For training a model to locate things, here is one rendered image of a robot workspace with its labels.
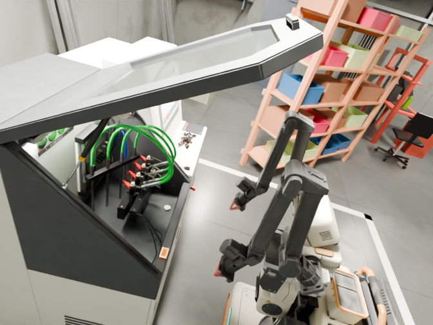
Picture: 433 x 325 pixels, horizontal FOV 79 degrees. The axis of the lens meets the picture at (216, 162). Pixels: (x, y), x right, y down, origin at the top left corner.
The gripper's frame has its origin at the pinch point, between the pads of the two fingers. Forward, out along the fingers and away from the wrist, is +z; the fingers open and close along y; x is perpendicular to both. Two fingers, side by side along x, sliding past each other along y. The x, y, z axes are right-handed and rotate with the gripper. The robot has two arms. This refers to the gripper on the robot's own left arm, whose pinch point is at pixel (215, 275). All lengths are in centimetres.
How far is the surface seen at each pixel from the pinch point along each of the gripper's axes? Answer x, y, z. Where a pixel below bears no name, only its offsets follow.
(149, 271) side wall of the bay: -24.3, 8.6, 10.5
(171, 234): -21.3, -15.7, 14.5
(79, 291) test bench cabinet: -39, 12, 49
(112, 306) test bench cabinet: -22, 11, 49
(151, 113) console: -67, -59, -5
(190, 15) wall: -189, -647, 83
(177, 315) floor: 33, -25, 94
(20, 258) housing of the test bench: -68, 14, 45
